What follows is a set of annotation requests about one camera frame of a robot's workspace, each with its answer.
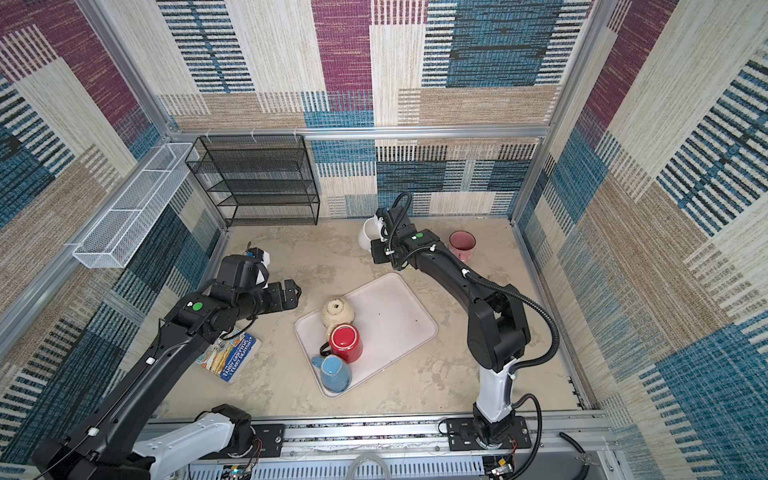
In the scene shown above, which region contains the white mug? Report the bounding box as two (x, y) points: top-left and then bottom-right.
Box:
(358, 216), (384, 252)

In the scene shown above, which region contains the pink patterned mug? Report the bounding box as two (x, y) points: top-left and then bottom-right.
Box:
(449, 230), (477, 264)

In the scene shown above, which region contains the red mug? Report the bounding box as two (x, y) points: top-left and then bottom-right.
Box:
(319, 323), (363, 363)

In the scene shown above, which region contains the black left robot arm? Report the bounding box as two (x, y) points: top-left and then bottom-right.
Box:
(32, 279), (302, 479)

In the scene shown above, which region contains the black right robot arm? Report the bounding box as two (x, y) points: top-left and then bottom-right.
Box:
(370, 206), (560, 447)

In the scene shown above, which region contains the beige speckled mug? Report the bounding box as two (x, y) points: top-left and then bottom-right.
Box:
(321, 297), (355, 339)

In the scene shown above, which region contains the blue mug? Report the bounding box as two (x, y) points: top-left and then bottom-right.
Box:
(311, 354), (352, 394)

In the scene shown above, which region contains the blue book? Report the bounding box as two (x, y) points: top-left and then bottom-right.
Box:
(195, 333), (262, 383)

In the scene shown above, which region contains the white plastic tray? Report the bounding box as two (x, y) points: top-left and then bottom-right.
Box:
(293, 272), (439, 399)

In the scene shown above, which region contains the black wire mesh shelf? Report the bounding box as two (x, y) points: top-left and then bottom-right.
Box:
(185, 134), (320, 227)

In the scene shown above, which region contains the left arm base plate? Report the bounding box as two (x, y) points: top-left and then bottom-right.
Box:
(202, 423), (286, 460)

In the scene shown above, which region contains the white wire mesh basket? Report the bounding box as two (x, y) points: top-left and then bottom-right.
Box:
(73, 143), (192, 269)

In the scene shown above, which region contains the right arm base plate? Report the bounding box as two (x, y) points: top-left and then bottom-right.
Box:
(437, 415), (532, 451)

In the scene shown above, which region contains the aluminium front rail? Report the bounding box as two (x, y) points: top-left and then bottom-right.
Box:
(101, 410), (625, 480)

